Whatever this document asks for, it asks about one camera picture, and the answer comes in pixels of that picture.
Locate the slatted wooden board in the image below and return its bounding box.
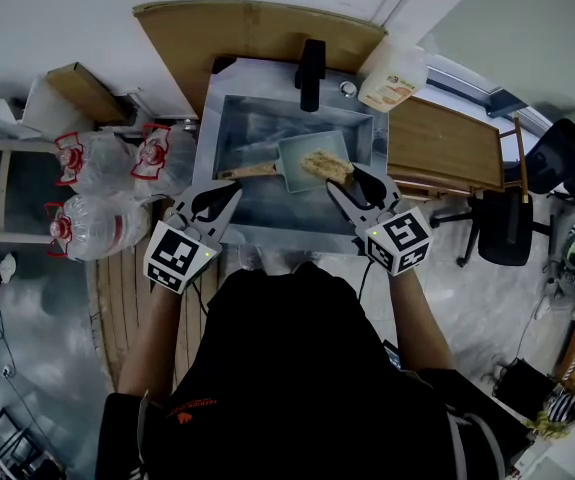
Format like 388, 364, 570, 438
86, 197, 221, 390

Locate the black bag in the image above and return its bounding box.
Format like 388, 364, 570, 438
493, 357, 556, 420

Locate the person's black shirt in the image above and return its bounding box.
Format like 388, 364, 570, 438
93, 261, 534, 480

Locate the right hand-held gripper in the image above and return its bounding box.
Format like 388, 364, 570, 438
325, 164, 435, 277

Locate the person's left forearm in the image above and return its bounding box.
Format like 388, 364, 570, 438
116, 282, 184, 400

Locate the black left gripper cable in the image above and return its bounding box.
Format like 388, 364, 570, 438
191, 282, 211, 315

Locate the black phone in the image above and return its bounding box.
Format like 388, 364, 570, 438
382, 339, 404, 373

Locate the stainless steel sink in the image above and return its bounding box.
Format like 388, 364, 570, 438
191, 56, 391, 257

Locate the person's right forearm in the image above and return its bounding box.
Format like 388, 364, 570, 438
388, 267, 456, 373

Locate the black faucet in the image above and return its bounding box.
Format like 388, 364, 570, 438
293, 38, 328, 114

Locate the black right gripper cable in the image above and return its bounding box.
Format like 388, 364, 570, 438
356, 259, 374, 303

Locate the beige scrubbing sponge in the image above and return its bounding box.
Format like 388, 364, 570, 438
298, 149, 356, 187

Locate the grey square pan wooden handle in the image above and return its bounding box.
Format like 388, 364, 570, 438
215, 128, 354, 195

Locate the black office chair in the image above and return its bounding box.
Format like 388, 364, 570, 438
428, 117, 575, 270

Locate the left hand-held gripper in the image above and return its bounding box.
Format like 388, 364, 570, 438
142, 179, 244, 296

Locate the black floor cable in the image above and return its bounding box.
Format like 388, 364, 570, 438
0, 292, 19, 380

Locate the person's left white shoe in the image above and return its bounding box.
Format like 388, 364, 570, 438
237, 243, 265, 273

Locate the wooden drainboard table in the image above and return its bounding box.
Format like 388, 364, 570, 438
386, 94, 531, 205

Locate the brown cardboard box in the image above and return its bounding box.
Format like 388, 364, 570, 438
43, 61, 131, 125

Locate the white detergent bottle orange label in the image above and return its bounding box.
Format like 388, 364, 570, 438
356, 42, 430, 115

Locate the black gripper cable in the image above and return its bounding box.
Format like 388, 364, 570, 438
356, 259, 374, 303
191, 282, 211, 315

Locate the white wooden table frame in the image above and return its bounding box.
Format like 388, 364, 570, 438
0, 137, 59, 245

